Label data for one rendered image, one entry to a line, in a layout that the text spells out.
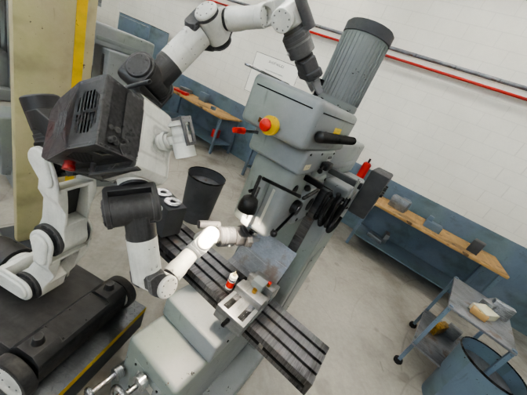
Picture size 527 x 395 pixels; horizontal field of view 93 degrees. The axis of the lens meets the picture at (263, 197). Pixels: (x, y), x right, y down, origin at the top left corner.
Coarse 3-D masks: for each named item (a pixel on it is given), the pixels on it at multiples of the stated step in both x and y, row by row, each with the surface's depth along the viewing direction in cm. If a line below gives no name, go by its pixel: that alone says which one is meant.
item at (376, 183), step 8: (376, 168) 117; (368, 176) 107; (376, 176) 105; (384, 176) 103; (392, 176) 116; (368, 184) 107; (376, 184) 105; (384, 184) 104; (360, 192) 109; (368, 192) 108; (376, 192) 106; (384, 192) 115; (360, 200) 110; (368, 200) 108; (376, 200) 115; (352, 208) 112; (360, 208) 110; (368, 208) 109; (360, 216) 111
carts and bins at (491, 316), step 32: (192, 192) 298; (448, 288) 279; (416, 320) 301; (480, 320) 214; (448, 352) 244; (480, 352) 224; (512, 352) 192; (448, 384) 209; (480, 384) 191; (512, 384) 203
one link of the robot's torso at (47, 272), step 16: (32, 240) 97; (48, 240) 96; (48, 256) 99; (64, 256) 107; (80, 256) 117; (32, 272) 112; (48, 272) 108; (64, 272) 120; (32, 288) 112; (48, 288) 117
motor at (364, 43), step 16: (352, 32) 97; (368, 32) 94; (384, 32) 94; (336, 48) 103; (352, 48) 97; (368, 48) 96; (384, 48) 98; (336, 64) 102; (352, 64) 99; (368, 64) 98; (336, 80) 102; (352, 80) 101; (368, 80) 103; (320, 96) 107; (336, 96) 104; (352, 96) 103; (352, 112) 108
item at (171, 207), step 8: (160, 192) 144; (168, 192) 147; (160, 200) 139; (168, 200) 140; (176, 200) 143; (168, 208) 135; (176, 208) 138; (184, 208) 142; (168, 216) 136; (176, 216) 141; (160, 224) 140; (168, 224) 139; (176, 224) 144; (160, 232) 141; (168, 232) 143; (176, 232) 148
